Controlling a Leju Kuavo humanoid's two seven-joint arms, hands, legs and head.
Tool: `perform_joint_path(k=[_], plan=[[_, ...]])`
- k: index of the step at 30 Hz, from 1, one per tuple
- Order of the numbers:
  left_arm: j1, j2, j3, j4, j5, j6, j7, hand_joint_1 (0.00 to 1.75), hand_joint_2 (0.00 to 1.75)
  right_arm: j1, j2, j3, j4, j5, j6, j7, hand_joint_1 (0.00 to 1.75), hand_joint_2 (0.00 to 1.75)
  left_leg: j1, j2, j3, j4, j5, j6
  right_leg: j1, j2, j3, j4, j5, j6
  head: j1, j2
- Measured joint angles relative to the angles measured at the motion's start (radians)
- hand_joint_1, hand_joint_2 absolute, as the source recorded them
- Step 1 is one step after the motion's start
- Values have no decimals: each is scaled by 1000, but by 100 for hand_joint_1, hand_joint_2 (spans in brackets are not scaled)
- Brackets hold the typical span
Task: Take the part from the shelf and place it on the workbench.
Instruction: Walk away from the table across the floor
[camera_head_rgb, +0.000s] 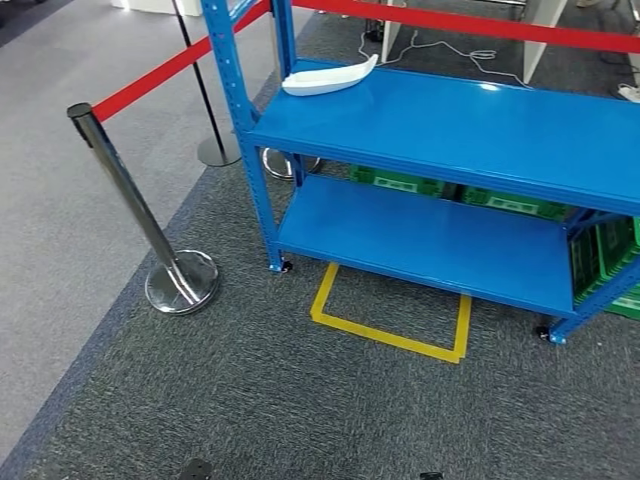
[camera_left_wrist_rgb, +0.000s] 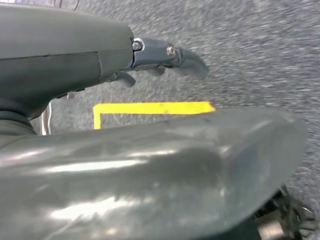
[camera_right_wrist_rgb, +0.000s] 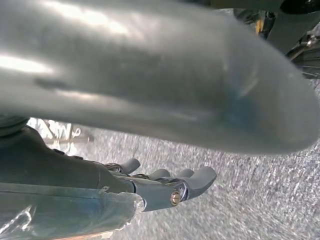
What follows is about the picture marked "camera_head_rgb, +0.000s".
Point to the white plastic trim part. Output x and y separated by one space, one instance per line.
324 81

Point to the blue metal shelf rack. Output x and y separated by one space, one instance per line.
450 132

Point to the white table leg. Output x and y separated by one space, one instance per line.
390 33
543 33

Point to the white power strip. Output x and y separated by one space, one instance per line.
630 93

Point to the chrome stanchion post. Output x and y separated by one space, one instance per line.
125 185
276 166

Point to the black stanchion post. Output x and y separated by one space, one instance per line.
219 154

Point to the black right camera bracket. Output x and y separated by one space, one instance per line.
432 476

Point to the black camera bracket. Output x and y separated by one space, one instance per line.
196 470
432 476

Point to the black left camera bracket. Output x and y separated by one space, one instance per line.
196 470

